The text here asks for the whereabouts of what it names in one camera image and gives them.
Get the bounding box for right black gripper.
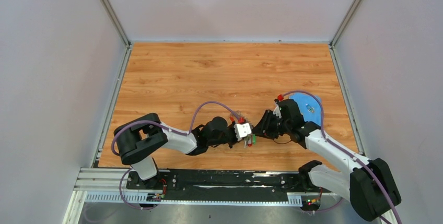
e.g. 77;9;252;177
251;109;292;139

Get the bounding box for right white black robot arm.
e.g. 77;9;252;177
252;99;402;221

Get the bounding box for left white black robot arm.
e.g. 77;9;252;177
112;113;252;189

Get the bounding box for blue patterned cloth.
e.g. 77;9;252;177
289;93;322;125

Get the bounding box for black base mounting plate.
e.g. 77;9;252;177
123;169;328;203

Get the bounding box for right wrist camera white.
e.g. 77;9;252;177
273;99;282;118

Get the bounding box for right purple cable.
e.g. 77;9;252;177
276;90;404;224

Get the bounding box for aluminium frame rail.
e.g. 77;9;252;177
74;168;306;208

